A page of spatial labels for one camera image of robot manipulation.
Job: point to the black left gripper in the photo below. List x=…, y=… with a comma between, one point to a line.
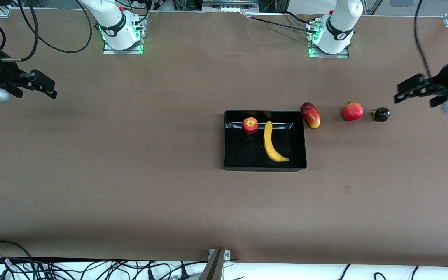
x=443, y=82

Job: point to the yellow banana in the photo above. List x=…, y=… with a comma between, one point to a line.
x=270, y=146

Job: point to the red apple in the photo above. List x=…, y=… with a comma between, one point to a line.
x=250, y=125

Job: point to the black plastic box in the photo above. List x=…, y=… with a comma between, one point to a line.
x=255, y=163

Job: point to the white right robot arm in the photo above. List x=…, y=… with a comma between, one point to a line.
x=111, y=19

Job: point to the dark purple mangosteen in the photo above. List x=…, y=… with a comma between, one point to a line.
x=381, y=114

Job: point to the red pomegranate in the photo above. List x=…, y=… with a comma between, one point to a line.
x=352, y=111

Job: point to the red yellow mango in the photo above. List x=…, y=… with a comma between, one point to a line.
x=310, y=115

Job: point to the black power plug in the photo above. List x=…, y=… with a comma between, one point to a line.
x=151, y=274
x=184, y=272

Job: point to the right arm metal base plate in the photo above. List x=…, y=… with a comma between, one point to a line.
x=109, y=51

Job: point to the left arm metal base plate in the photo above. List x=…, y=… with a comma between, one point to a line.
x=317, y=55

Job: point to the silver aluminium frame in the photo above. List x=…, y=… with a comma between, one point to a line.
x=228, y=4

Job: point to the metal corner bracket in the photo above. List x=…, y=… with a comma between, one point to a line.
x=214, y=266

